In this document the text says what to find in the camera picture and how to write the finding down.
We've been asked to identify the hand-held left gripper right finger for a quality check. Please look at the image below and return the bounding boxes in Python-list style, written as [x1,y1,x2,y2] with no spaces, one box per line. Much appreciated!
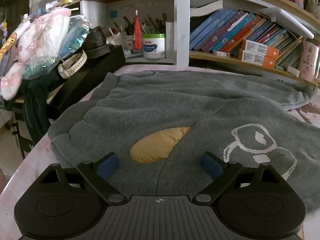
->
[192,151,285,205]

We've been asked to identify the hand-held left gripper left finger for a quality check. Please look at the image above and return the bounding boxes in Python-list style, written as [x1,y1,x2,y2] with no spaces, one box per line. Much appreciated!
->
[37,152,127,205]

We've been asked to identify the grey sweatshirt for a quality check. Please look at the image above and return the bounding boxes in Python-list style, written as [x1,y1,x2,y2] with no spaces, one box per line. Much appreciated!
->
[47,70,320,214]

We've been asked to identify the black box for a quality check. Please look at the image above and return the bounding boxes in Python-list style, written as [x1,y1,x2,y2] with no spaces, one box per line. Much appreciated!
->
[46,45,126,115]

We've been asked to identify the dark green cloth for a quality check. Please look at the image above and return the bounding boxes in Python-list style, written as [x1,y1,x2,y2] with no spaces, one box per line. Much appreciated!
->
[5,74,65,143]

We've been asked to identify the white wristwatch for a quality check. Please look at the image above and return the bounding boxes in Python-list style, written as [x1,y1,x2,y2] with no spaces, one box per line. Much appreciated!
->
[58,50,87,79]

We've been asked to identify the black leather shoe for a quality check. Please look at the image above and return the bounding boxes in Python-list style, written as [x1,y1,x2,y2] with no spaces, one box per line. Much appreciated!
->
[84,26,110,59]

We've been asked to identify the white jar with green lid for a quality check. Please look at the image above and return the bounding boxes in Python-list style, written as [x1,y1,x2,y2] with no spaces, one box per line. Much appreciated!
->
[142,33,166,60]

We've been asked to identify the iridescent gift bag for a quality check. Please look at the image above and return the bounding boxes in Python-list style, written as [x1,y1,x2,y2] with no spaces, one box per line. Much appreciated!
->
[22,15,90,80]

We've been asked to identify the red tassel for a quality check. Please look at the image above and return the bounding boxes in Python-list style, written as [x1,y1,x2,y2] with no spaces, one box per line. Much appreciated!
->
[133,10,142,50]

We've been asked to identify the row of slim colourful books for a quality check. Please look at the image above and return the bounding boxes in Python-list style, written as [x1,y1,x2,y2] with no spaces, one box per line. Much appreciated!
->
[189,9,303,68]

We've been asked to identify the white wooden bookshelf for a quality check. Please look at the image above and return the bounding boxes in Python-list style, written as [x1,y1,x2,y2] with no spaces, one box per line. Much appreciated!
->
[50,0,320,88]

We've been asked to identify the pink printed cup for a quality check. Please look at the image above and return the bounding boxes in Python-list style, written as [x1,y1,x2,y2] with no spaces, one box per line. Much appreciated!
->
[299,41,320,82]

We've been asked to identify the pink plush toy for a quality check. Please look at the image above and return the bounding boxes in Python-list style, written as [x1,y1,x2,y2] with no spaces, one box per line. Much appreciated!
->
[0,7,72,100]

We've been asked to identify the bunch of brushes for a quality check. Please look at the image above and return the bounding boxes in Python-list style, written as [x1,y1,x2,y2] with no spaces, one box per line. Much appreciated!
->
[110,14,173,35]

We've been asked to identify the yellow printed cloth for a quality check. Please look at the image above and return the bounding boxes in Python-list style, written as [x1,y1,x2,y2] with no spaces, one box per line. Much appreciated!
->
[0,32,19,58]

